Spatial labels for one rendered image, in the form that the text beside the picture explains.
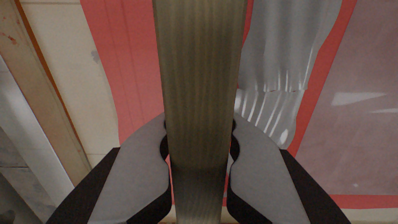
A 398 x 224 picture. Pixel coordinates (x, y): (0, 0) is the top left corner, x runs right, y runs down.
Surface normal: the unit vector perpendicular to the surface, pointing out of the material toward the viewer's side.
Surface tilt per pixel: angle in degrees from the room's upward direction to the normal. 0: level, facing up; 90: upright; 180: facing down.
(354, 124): 0
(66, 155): 90
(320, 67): 0
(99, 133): 0
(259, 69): 35
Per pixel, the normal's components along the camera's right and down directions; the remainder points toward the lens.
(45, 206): 0.00, 0.50
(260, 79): -0.55, 0.52
